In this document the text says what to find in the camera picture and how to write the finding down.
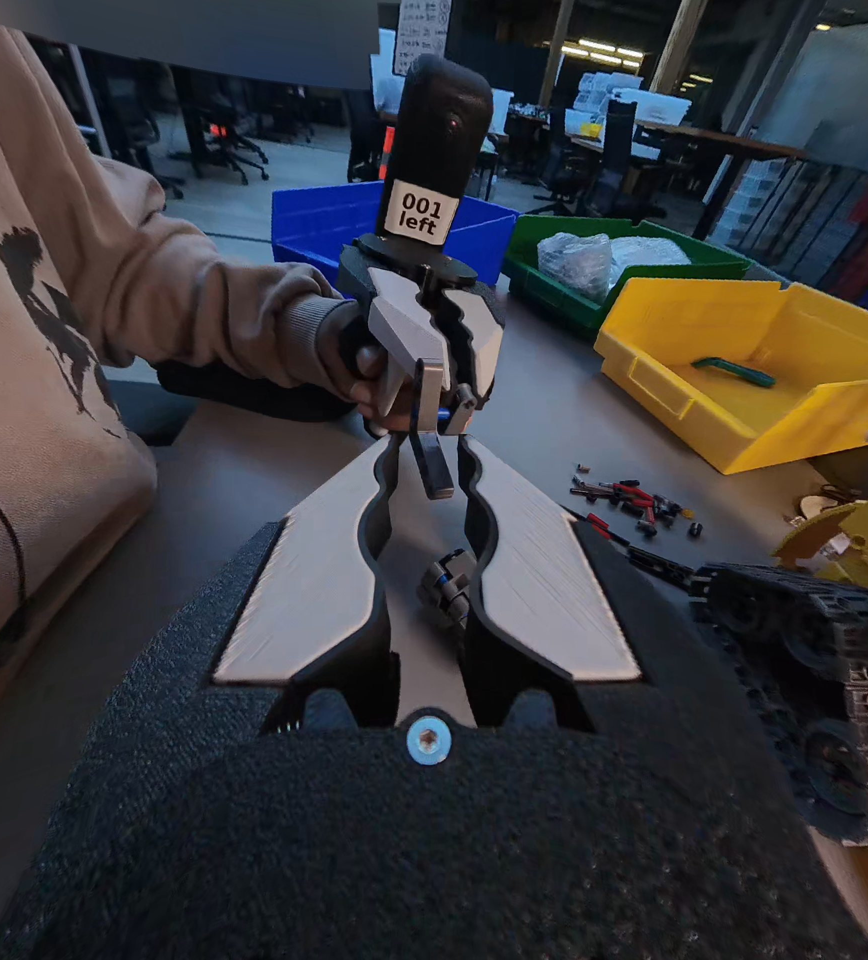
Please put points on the pile of small building pieces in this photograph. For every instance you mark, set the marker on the pile of small building pieces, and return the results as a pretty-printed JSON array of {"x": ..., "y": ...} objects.
[{"x": 636, "y": 502}]

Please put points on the black office chair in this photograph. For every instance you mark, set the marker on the black office chair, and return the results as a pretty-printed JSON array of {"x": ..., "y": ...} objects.
[{"x": 618, "y": 150}]

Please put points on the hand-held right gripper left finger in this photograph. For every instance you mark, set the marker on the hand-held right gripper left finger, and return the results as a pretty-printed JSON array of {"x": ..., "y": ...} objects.
[{"x": 299, "y": 600}]

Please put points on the clear plastic bags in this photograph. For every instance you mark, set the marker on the clear plastic bags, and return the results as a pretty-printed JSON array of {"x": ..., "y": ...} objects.
[{"x": 576, "y": 262}]

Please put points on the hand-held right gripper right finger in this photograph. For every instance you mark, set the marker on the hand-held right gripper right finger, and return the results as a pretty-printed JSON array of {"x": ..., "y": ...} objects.
[{"x": 554, "y": 600}]

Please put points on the green storage bin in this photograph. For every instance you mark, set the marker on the green storage bin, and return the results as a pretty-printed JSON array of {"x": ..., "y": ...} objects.
[{"x": 554, "y": 292}]

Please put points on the small yellow storage bin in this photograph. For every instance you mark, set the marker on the small yellow storage bin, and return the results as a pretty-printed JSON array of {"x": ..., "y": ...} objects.
[{"x": 741, "y": 420}]

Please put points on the person in beige hoodie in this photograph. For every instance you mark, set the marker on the person in beige hoodie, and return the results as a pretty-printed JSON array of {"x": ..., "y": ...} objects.
[{"x": 29, "y": 375}]

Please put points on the black long beam piece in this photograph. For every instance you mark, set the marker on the black long beam piece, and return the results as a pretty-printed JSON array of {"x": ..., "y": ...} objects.
[{"x": 659, "y": 564}]

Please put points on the stacked storage bins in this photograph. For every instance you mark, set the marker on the stacked storage bins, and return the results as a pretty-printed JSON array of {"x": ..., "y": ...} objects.
[{"x": 854, "y": 240}]

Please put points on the wooden background table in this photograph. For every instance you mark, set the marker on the wooden background table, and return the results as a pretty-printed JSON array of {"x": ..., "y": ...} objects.
[{"x": 726, "y": 141}]

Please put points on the grey desk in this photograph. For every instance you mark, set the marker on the grey desk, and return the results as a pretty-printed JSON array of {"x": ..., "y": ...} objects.
[{"x": 254, "y": 480}]

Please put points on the green brick separator tool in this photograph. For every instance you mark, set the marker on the green brick separator tool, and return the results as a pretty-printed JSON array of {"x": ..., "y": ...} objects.
[{"x": 734, "y": 373}]

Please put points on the person's left hand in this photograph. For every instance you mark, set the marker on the person's left hand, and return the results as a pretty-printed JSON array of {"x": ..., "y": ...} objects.
[{"x": 333, "y": 352}]

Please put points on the blue storage bin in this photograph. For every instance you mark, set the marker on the blue storage bin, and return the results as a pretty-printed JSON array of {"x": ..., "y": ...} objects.
[{"x": 314, "y": 225}]

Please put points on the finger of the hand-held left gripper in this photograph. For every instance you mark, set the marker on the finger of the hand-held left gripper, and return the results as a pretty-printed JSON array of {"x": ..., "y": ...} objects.
[
  {"x": 486, "y": 337},
  {"x": 404, "y": 315}
]

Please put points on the wooden pillar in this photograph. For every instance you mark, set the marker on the wooden pillar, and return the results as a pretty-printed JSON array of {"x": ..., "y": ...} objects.
[{"x": 678, "y": 45}]

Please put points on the yellow toy robot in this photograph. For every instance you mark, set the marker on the yellow toy robot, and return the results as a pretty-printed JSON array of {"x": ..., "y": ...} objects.
[{"x": 816, "y": 637}]

